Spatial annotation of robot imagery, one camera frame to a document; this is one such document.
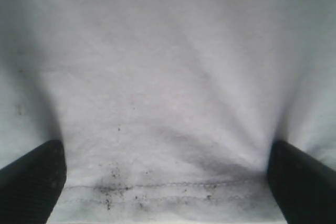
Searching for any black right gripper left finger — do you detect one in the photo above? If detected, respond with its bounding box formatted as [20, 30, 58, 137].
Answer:
[1, 140, 67, 224]

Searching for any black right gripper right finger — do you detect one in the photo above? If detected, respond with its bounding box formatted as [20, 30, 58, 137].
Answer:
[267, 141, 335, 224]

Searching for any white t-shirt red lettering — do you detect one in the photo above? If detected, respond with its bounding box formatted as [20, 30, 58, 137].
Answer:
[1, 0, 335, 223]

